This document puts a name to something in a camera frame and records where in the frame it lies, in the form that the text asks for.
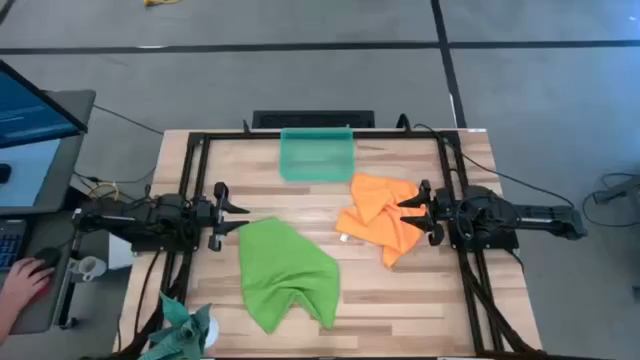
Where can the person's hand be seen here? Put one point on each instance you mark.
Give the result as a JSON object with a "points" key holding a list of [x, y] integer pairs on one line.
{"points": [[25, 285]]}

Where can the teal plastic basket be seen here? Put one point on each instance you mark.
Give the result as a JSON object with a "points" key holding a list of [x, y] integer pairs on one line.
{"points": [[315, 160]]}

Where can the white towel label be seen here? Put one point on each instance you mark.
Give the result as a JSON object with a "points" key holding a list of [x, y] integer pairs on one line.
{"points": [[344, 238]]}

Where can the orange microfiber towel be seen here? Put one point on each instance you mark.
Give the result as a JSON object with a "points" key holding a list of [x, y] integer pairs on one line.
{"points": [[380, 220]]}

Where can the white tape strip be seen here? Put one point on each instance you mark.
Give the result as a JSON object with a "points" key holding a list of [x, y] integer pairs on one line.
{"points": [[476, 130]]}

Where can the black computer mouse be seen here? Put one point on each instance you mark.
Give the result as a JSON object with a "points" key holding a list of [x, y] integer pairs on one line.
{"points": [[47, 255]]}

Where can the white cup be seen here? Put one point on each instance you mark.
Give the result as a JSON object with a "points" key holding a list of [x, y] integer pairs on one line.
{"points": [[90, 267]]}

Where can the black floor stand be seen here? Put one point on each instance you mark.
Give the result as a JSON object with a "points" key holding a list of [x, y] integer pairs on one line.
{"points": [[620, 190]]}

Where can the laptop computer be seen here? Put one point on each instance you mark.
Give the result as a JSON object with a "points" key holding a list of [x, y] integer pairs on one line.
{"points": [[30, 115]]}

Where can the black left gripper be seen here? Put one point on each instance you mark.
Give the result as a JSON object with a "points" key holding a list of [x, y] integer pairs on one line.
{"points": [[207, 215]]}

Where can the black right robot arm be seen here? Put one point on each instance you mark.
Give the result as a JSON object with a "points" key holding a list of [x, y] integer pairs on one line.
{"points": [[500, 215]]}

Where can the white box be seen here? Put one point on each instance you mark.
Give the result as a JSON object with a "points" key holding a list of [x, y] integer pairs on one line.
{"points": [[120, 252]]}

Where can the person's forearm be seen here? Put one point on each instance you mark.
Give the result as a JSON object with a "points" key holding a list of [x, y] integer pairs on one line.
{"points": [[7, 322]]}

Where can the black keyboard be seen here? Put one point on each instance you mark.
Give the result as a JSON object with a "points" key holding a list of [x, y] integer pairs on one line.
{"points": [[12, 245]]}

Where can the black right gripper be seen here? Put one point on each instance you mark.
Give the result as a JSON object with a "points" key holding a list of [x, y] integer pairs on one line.
{"points": [[437, 210]]}

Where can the light green microfiber towel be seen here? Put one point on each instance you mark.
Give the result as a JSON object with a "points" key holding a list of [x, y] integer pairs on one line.
{"points": [[285, 270]]}

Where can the black aluminium table frame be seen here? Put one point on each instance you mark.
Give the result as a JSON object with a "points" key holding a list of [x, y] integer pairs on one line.
{"points": [[240, 135]]}

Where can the white round object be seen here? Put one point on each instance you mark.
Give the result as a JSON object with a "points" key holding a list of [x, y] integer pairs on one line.
{"points": [[214, 330]]}

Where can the grey computer desk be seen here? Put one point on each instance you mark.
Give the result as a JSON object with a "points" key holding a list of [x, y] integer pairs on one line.
{"points": [[65, 165]]}

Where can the black round desk device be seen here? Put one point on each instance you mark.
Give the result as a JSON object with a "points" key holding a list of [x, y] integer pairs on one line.
{"points": [[4, 173]]}

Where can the dark green towel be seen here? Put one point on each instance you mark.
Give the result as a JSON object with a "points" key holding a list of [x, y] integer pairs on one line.
{"points": [[180, 335]]}

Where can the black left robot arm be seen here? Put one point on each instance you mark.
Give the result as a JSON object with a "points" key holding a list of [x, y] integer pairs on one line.
{"points": [[150, 220]]}

